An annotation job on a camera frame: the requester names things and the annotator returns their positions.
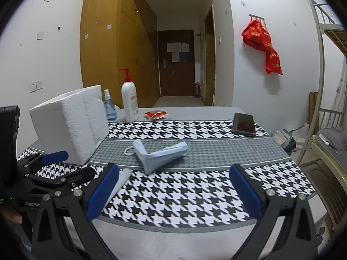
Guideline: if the houndstooth tablecloth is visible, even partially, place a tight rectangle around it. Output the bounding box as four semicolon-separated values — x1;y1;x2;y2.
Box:
16;119;316;228

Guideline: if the grey bunk mattress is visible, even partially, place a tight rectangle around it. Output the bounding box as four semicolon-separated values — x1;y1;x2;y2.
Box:
317;127;347;155

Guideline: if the metal bunk bed frame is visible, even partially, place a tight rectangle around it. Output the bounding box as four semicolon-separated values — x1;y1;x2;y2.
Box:
297;0;347;223

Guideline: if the blue face mask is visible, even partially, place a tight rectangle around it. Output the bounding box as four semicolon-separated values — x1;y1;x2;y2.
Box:
125;139;189;174

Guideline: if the white and dark floor bag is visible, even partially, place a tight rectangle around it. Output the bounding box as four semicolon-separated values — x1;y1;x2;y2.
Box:
272;123;309;153

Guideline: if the white pump bottle red top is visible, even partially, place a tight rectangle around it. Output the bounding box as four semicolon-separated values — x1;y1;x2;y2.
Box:
118;68;139;123

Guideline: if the brown wooden board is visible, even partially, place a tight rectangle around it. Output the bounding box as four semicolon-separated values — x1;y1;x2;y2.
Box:
309;92;320;135

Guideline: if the light wooden side door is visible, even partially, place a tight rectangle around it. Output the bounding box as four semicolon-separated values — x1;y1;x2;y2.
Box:
204;5;216;106

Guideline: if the white foam box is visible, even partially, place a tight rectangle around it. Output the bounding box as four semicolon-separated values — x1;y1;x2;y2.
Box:
29;85;109;165

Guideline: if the wooden wardrobe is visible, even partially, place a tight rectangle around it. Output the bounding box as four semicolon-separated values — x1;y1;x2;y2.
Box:
79;0;160;108

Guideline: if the dark brown entrance door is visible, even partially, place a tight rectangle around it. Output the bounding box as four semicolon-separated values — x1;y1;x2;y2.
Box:
158;30;195;96

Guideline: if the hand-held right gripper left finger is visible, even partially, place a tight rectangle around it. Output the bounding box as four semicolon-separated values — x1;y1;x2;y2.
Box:
31;162;121;260

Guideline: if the black smartphone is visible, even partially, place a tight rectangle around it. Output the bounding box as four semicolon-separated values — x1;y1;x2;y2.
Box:
231;112;257;138

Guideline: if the clear blue spray bottle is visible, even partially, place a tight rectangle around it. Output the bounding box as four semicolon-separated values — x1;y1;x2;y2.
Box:
103;89;118;122

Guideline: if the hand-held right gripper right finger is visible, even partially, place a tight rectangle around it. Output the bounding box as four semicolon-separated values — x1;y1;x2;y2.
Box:
229;163;319;260

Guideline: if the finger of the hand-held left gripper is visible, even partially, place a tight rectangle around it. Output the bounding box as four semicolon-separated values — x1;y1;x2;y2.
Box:
23;167;96;195
17;151;69;174

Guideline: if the person's left hand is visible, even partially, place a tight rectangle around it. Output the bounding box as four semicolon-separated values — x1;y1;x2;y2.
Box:
0;205;23;224

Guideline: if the red hanging bag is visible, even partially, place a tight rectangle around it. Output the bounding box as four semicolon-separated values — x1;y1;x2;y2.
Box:
242;19;283;75

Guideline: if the small red packet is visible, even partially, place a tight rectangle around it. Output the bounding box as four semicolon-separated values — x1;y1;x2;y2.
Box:
144;110;170;120

